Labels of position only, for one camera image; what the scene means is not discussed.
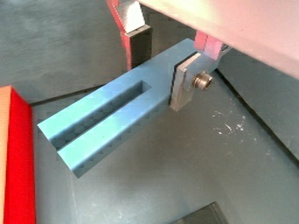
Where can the dark curved holder stand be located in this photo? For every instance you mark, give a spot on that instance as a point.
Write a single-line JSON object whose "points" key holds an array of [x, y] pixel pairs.
{"points": [[207, 215]]}

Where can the blue double-square peg object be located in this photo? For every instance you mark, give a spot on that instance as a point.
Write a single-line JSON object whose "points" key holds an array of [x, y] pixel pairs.
{"points": [[92, 126]]}

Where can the red shape-sorting board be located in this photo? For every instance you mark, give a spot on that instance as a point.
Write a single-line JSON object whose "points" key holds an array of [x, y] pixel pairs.
{"points": [[16, 159]]}

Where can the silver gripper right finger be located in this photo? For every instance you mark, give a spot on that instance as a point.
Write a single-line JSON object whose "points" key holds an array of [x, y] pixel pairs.
{"points": [[192, 72]]}

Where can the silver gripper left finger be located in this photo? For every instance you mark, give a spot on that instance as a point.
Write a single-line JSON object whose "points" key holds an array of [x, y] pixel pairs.
{"points": [[135, 31]]}

